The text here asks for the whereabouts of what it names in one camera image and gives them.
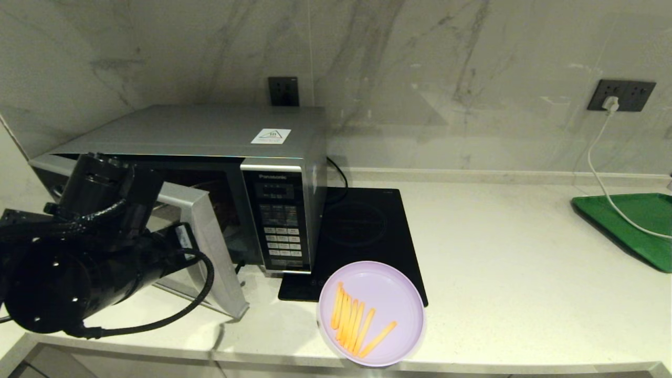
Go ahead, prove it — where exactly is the black induction cooktop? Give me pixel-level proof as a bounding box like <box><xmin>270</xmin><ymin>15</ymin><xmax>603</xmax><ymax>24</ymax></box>
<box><xmin>277</xmin><ymin>188</ymin><xmax>429</xmax><ymax>308</ymax></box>

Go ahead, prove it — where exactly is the grey base cabinet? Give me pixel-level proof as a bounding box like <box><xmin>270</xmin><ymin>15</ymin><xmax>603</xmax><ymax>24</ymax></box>
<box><xmin>0</xmin><ymin>333</ymin><xmax>672</xmax><ymax>378</ymax></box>

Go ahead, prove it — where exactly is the black microwave control panel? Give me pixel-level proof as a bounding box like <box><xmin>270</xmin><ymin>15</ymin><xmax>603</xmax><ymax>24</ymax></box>
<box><xmin>240</xmin><ymin>164</ymin><xmax>311</xmax><ymax>274</ymax></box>

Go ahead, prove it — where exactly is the purple round plate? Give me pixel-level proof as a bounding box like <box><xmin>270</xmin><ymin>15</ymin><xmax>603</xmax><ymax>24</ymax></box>
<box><xmin>318</xmin><ymin>261</ymin><xmax>426</xmax><ymax>368</ymax></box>

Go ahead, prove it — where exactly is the white warning sticker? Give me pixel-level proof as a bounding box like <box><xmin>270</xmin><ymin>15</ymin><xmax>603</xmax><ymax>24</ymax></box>
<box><xmin>250</xmin><ymin>128</ymin><xmax>291</xmax><ymax>144</ymax></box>

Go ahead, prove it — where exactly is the white power cable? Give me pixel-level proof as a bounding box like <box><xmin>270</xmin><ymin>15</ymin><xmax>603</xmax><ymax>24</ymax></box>
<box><xmin>586</xmin><ymin>112</ymin><xmax>672</xmax><ymax>240</ymax></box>

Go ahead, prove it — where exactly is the silver Panasonic microwave oven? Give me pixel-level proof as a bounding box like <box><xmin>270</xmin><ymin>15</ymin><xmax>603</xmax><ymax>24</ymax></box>
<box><xmin>29</xmin><ymin>104</ymin><xmax>327</xmax><ymax>275</ymax></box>

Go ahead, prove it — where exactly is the green plastic tray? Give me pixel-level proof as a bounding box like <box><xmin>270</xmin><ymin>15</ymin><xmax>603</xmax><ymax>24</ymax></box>
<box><xmin>571</xmin><ymin>193</ymin><xmax>672</xmax><ymax>274</ymax></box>

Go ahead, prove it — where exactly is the wide black wall socket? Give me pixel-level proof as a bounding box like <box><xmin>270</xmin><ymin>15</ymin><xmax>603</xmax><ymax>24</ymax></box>
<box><xmin>587</xmin><ymin>79</ymin><xmax>657</xmax><ymax>112</ymax></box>

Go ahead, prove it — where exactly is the small black wall socket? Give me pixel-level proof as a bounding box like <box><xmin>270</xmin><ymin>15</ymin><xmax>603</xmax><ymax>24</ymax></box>
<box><xmin>268</xmin><ymin>77</ymin><xmax>300</xmax><ymax>107</ymax></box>

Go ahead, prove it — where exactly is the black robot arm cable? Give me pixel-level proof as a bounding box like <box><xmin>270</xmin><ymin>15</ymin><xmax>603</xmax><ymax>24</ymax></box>
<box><xmin>63</xmin><ymin>249</ymin><xmax>216</xmax><ymax>339</ymax></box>

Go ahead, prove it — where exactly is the silver black microwave door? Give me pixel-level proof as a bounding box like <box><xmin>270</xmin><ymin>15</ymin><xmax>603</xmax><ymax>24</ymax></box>
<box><xmin>29</xmin><ymin>154</ymin><xmax>250</xmax><ymax>321</ymax></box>

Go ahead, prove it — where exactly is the orange french fry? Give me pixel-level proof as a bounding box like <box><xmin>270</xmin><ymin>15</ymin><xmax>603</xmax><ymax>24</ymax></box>
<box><xmin>353</xmin><ymin>309</ymin><xmax>376</xmax><ymax>356</ymax></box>
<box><xmin>330</xmin><ymin>282</ymin><xmax>343</xmax><ymax>330</ymax></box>
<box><xmin>359</xmin><ymin>321</ymin><xmax>398</xmax><ymax>359</ymax></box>
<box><xmin>349</xmin><ymin>302</ymin><xmax>365</xmax><ymax>353</ymax></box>
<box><xmin>335</xmin><ymin>289</ymin><xmax>349</xmax><ymax>337</ymax></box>
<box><xmin>340</xmin><ymin>295</ymin><xmax>353</xmax><ymax>344</ymax></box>
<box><xmin>344</xmin><ymin>299</ymin><xmax>359</xmax><ymax>350</ymax></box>

